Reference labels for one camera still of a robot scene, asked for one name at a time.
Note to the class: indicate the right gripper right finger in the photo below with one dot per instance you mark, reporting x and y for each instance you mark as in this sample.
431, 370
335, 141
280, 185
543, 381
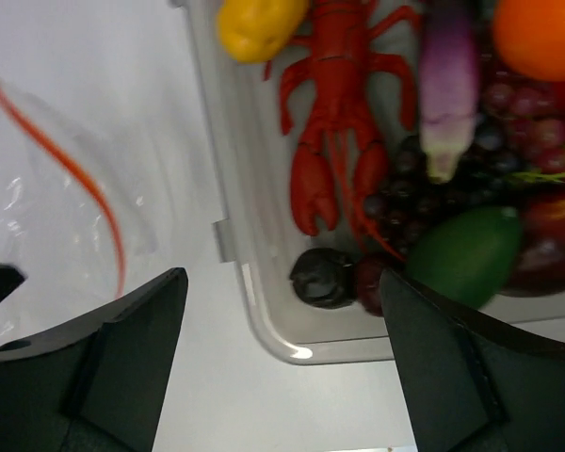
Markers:
470, 381

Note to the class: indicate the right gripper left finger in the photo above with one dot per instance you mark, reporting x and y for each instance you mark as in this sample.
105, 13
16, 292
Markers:
98, 381

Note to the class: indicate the clear zip top bag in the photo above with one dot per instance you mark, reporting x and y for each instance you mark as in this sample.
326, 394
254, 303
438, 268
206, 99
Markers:
76, 221

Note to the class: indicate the dark purple toy grapes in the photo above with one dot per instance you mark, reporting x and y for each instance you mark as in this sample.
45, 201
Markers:
408, 204

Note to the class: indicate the purple toy eggplant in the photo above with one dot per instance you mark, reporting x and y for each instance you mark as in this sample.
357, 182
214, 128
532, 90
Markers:
448, 82

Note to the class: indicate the yellow toy potato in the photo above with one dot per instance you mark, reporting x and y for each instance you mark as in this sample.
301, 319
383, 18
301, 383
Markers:
254, 31

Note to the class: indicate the clear plastic food bin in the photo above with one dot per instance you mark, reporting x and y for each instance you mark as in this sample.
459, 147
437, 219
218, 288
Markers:
253, 160

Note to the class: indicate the green toy avocado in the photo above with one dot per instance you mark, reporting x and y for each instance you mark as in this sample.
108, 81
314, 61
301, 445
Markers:
468, 258

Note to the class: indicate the dark red toy fig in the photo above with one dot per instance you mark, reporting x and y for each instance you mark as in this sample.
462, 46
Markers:
367, 275

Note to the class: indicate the dark red toy apple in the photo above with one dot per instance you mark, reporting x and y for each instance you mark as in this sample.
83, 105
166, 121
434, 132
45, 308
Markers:
540, 267

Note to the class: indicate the red toy grapes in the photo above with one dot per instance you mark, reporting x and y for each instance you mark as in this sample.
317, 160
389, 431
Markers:
532, 114

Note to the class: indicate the red toy lobster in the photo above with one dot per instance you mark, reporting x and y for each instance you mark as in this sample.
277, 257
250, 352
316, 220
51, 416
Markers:
341, 156

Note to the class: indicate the toy orange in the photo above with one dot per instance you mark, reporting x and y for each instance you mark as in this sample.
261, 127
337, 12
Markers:
530, 37

